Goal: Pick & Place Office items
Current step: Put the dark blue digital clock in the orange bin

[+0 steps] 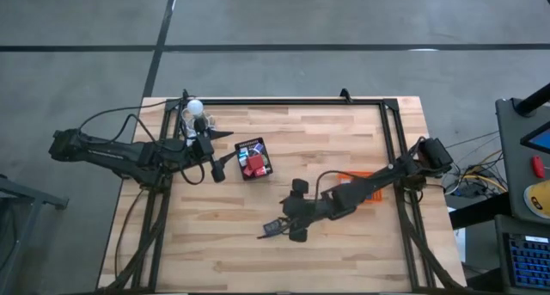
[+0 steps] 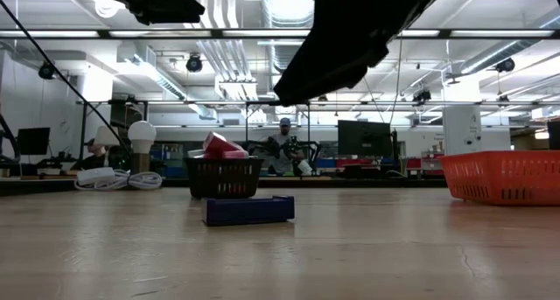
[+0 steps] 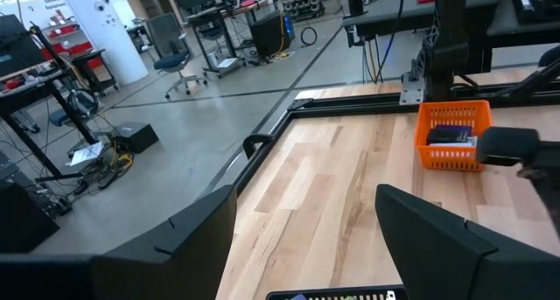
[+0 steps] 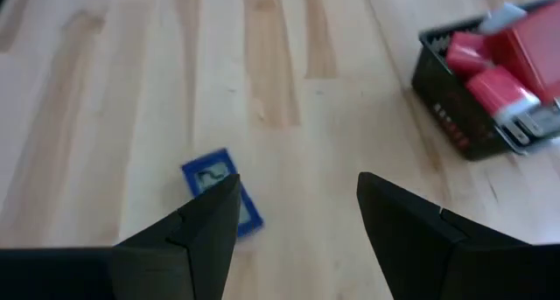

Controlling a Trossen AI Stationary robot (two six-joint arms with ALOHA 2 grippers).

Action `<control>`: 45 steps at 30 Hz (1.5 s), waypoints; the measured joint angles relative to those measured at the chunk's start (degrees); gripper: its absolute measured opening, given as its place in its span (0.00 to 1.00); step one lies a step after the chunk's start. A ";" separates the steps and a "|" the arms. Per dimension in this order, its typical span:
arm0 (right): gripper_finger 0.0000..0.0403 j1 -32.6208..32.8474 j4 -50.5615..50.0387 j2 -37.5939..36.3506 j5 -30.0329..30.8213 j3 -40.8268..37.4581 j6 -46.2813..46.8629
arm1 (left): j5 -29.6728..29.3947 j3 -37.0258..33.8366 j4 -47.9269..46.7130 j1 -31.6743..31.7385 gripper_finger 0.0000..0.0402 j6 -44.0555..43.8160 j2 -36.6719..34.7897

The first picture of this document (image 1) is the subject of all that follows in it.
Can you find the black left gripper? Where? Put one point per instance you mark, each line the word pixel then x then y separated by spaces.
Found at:
pixel 218 172

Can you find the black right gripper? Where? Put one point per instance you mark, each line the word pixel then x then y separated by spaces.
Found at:
pixel 307 211

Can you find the navy blue box pale lid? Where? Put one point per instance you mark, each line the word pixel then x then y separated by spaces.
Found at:
pixel 272 229

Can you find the white purple wall charger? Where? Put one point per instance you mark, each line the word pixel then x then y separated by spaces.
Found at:
pixel 258 148

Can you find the small red wall charger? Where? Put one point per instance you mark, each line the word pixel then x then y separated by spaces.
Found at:
pixel 248 172

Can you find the large red power adapter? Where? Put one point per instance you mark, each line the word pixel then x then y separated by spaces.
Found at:
pixel 254 162

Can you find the pink USB wall charger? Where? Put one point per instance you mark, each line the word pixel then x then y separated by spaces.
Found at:
pixel 260 172

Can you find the grey white box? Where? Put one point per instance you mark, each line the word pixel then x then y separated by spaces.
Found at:
pixel 345 180

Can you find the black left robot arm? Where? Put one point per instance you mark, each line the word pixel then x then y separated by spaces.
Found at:
pixel 107 151

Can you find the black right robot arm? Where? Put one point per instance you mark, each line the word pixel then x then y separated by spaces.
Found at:
pixel 378 179

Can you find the black plastic basket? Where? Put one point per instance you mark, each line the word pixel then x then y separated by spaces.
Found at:
pixel 251 140

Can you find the white light bulb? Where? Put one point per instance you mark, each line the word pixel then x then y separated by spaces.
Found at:
pixel 195 107

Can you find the orange plastic basket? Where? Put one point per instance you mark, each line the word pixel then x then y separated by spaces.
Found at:
pixel 376 197

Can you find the grey metal stand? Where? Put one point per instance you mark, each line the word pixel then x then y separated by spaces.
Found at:
pixel 30 196

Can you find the black keyboard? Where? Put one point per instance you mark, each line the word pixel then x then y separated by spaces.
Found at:
pixel 530 260

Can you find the yellow container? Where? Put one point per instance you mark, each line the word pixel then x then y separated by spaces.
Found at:
pixel 539 198

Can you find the red handheld object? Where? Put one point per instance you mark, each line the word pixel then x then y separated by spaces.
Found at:
pixel 538 167

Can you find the tablet with blue screen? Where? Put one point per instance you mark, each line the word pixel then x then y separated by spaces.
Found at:
pixel 539 139

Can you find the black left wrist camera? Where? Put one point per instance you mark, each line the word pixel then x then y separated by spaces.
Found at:
pixel 205 146

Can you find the black frame clamp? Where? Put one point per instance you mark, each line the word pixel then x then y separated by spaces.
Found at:
pixel 346 96
pixel 185 94

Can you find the black aluminium rig frame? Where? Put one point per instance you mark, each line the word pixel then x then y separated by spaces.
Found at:
pixel 275 101

